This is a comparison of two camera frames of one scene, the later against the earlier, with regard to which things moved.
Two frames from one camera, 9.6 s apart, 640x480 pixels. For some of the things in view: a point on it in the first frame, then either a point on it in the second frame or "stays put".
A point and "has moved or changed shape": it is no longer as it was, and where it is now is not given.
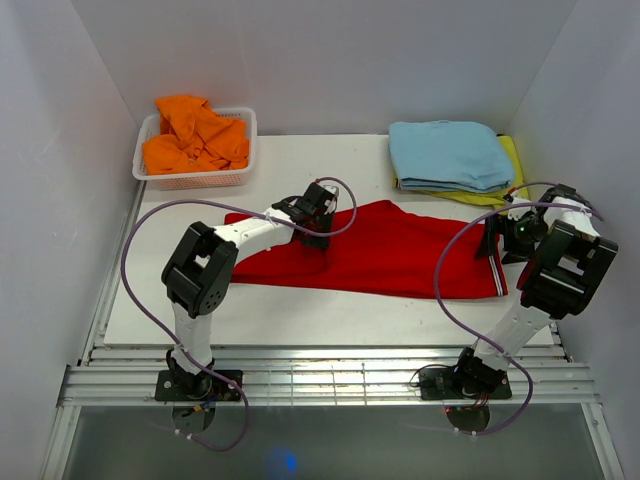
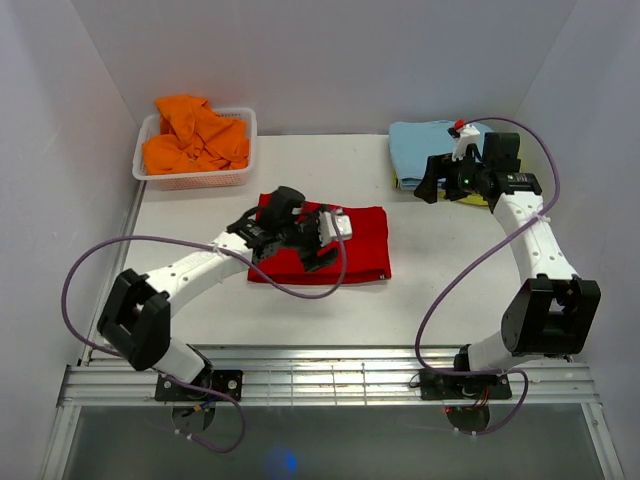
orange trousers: [193, 138] stays put
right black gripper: [487, 245] → [438, 167]
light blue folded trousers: [460, 156] stays put
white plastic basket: [149, 126] stays put
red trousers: [379, 250] has moved or changed shape
